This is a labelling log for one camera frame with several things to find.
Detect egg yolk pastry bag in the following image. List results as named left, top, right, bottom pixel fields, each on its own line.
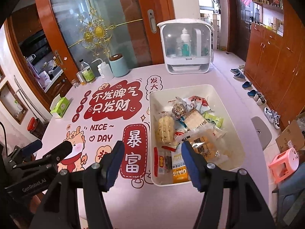
left=180, top=123, right=229, bottom=165

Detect orange oats bar packet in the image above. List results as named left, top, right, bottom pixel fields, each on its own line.
left=171, top=144, right=189, bottom=184

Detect green small snack packet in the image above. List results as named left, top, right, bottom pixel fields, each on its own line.
left=203, top=112, right=224, bottom=128

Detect dark seaweed snack packet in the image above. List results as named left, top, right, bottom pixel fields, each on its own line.
left=157, top=148, right=172, bottom=176

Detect toast bread packet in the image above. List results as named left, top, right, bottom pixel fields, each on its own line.
left=184, top=109, right=208, bottom=130

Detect yellow puff snack bag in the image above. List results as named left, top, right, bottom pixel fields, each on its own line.
left=156, top=115, right=175, bottom=145

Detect red white candy packet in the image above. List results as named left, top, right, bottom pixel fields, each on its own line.
left=186, top=96, right=211, bottom=114

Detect mixed nuts packet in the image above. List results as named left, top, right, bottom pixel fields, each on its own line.
left=172, top=102, right=187, bottom=119

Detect red date snack packet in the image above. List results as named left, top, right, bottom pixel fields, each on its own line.
left=161, top=128, right=188, bottom=152

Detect pink plastic stool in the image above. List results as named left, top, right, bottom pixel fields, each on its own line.
left=268, top=147, right=299, bottom=184

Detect grey round stool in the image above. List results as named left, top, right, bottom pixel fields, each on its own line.
left=251, top=116, right=272, bottom=150

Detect green tissue box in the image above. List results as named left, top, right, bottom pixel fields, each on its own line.
left=50, top=94, right=70, bottom=118

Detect cardboard box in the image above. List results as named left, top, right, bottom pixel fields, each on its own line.
left=275, top=112, right=304, bottom=153

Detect small glass cup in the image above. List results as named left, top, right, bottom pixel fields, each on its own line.
left=71, top=79, right=80, bottom=88

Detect small orange-bottom jar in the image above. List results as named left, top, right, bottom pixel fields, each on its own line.
left=76, top=71, right=87, bottom=86

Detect clear bottle green label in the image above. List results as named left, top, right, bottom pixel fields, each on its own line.
left=79, top=59, right=96, bottom=83

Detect white squeeze bottle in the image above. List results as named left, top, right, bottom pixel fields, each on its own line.
left=91, top=58, right=114, bottom=81

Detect white plastic storage bin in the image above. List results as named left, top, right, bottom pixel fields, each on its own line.
left=149, top=84, right=245, bottom=187

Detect teal canister brown lid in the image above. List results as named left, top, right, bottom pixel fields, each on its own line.
left=109, top=53, right=129, bottom=77

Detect white countertop sterilizer cabinet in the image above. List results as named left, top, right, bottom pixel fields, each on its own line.
left=157, top=18, right=214, bottom=74

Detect wooden cabinet wall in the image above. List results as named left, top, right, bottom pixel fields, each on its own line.
left=245, top=0, right=304, bottom=129

